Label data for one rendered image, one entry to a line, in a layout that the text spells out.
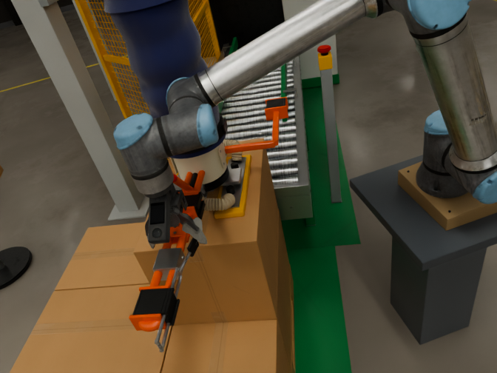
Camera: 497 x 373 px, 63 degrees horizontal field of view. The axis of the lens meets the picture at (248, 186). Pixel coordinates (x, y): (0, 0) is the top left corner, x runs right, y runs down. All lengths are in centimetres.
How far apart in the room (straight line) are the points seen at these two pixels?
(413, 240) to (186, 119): 90
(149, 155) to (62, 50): 180
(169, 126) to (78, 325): 113
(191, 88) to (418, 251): 89
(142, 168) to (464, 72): 75
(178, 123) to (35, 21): 185
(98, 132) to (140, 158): 192
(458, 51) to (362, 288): 151
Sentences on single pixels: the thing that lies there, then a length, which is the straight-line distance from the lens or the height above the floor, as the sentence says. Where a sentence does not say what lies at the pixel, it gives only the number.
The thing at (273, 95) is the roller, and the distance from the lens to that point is 303.
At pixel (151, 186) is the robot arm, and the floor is 130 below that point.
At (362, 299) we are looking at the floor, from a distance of 224.
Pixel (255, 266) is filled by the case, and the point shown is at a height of 83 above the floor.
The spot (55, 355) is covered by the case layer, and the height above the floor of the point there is 54.
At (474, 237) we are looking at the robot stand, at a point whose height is 75.
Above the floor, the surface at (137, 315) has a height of 110.
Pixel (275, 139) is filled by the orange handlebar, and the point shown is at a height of 109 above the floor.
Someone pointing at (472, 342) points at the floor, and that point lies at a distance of 217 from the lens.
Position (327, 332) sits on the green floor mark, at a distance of 213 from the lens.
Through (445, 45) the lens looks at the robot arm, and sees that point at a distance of 101.
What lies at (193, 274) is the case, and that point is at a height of 82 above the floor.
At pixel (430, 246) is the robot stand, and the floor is 75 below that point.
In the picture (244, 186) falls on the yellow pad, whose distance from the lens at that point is 141.
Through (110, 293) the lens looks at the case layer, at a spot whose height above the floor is 54.
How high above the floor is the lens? 180
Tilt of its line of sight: 37 degrees down
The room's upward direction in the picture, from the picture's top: 14 degrees counter-clockwise
